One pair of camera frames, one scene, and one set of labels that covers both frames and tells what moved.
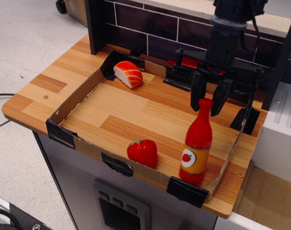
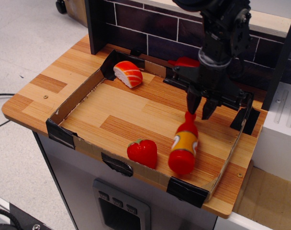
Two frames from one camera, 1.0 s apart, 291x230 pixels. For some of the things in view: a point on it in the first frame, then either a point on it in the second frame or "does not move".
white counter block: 276,151 does not move
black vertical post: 281,62 does not move
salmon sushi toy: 130,74 does not move
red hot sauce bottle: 198,138 → 182,157
